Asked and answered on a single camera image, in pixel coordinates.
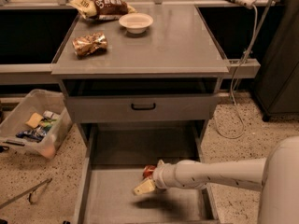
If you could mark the clear plastic bin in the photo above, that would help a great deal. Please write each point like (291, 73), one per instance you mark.
(37, 101)

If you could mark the crushed red coke can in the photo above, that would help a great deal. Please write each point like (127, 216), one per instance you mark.
(148, 171)

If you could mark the closed grey top drawer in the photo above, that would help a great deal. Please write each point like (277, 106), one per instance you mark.
(140, 108)

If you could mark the white bowl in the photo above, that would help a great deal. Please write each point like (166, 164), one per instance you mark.
(136, 23)

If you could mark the crushed gold can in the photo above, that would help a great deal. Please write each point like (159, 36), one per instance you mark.
(89, 44)

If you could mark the open grey middle drawer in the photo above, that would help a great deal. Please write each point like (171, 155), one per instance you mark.
(116, 156)

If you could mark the yellow sponge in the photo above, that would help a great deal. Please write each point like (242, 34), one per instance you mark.
(34, 120)

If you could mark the blue snack packet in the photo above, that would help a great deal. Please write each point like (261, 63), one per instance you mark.
(37, 134)

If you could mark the brown chip bag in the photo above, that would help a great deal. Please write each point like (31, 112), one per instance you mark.
(102, 10)

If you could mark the dark cabinet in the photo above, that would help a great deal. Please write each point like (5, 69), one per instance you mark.
(276, 87)

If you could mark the white small bottle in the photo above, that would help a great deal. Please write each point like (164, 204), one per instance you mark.
(50, 115)

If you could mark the grey drawer cabinet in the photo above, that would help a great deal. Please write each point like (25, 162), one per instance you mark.
(174, 56)

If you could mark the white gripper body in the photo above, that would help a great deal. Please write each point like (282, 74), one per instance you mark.
(161, 175)

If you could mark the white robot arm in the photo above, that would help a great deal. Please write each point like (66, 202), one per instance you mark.
(275, 177)

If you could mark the metal grabber tool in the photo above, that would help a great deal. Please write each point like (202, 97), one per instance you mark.
(17, 197)

